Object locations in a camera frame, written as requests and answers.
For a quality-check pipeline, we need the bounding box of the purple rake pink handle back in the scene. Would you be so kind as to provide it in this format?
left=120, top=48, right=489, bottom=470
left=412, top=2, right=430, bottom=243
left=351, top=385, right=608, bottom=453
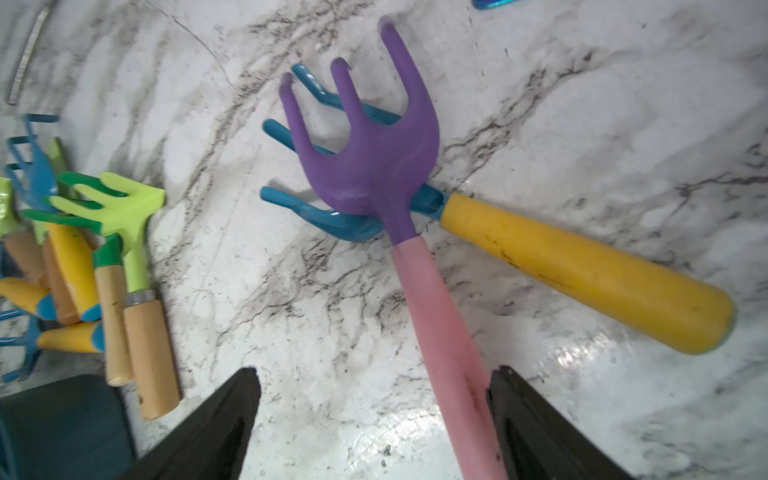
left=280, top=18, right=507, bottom=479

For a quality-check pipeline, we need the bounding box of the blue rake yellow handle lower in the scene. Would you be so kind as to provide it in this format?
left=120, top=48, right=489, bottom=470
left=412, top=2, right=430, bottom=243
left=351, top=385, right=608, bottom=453
left=1, top=308, right=106, bottom=383

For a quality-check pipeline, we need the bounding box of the teal plastic storage box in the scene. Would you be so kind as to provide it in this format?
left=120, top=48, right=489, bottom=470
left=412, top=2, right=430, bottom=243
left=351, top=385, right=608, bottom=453
left=1, top=374, right=135, bottom=479

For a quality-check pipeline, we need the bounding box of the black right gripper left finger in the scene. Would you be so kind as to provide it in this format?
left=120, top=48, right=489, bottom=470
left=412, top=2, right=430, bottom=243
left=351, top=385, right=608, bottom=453
left=122, top=367, right=261, bottom=479

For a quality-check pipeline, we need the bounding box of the green rake pale wood handle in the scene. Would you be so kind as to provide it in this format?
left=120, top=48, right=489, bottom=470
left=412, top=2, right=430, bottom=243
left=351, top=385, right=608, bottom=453
left=22, top=207, right=134, bottom=386

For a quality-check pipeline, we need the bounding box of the blue fork rake yellow handle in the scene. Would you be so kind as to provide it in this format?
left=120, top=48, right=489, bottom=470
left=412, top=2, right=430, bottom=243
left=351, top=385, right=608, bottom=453
left=4, top=114, right=102, bottom=322

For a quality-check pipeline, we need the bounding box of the lime rake brown wood handle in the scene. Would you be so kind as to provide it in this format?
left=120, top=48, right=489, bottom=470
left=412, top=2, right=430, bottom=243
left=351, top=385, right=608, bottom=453
left=1, top=177, right=49, bottom=289

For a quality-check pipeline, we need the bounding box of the lime rake light wood handle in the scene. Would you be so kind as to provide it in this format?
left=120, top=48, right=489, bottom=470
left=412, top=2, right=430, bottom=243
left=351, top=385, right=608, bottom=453
left=50, top=171, right=181, bottom=421

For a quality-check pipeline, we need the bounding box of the teal rake yellow handle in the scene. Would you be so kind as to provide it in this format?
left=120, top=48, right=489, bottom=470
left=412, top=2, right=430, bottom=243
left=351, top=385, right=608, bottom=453
left=259, top=62, right=738, bottom=356

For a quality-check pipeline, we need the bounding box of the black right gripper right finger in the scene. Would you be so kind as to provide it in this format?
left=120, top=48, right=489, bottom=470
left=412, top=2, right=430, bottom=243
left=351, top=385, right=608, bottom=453
left=487, top=366, right=630, bottom=479

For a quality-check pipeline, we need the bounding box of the lime trowel brown wood handle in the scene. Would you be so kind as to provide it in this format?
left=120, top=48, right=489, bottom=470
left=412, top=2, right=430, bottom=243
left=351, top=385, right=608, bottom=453
left=33, top=137, right=81, bottom=326

